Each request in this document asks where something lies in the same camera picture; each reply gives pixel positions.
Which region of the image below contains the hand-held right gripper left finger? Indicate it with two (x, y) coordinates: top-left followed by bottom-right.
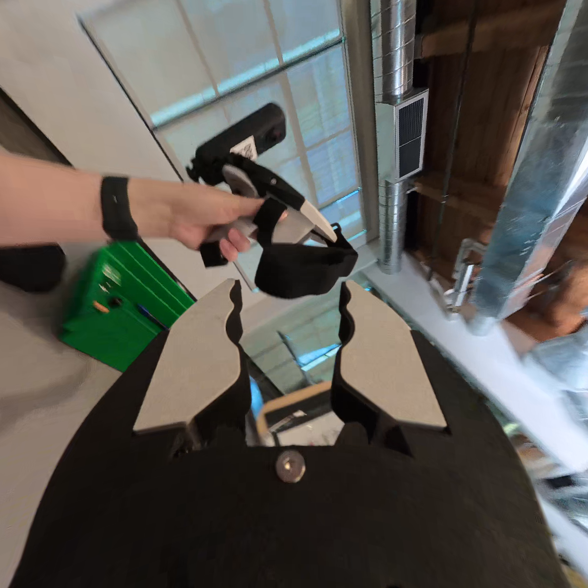
(132, 278), (252, 437)

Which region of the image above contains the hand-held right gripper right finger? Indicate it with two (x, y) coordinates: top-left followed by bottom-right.
(331, 279), (448, 439)

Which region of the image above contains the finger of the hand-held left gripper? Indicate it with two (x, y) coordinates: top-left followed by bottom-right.
(273, 211), (319, 245)
(300, 198), (339, 245)

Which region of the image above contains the green plastic bin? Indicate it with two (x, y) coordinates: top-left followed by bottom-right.
(59, 240), (196, 373)

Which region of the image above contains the black oval pouch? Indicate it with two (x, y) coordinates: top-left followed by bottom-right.
(0, 245), (66, 293)

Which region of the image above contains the person's left forearm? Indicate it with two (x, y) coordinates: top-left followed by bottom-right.
(0, 154), (104, 251)

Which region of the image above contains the grey desk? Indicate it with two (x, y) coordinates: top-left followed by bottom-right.
(0, 138), (198, 588)

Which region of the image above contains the person's left hand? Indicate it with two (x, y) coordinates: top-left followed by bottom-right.
(130, 178), (290, 263)

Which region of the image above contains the blue pen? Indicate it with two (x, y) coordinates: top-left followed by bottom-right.
(135, 304), (168, 331)

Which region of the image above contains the light wood panel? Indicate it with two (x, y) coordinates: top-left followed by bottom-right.
(256, 381), (334, 447)

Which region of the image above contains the white vent box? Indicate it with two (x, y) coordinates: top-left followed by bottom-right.
(376, 89), (430, 182)

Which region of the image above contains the gridded window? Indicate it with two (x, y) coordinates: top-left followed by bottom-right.
(78, 0), (368, 295)

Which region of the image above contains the silver round duct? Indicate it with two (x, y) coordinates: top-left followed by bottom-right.
(372, 0), (416, 274)

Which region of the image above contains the rectangular silver duct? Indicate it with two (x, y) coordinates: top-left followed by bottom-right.
(469, 0), (588, 336)

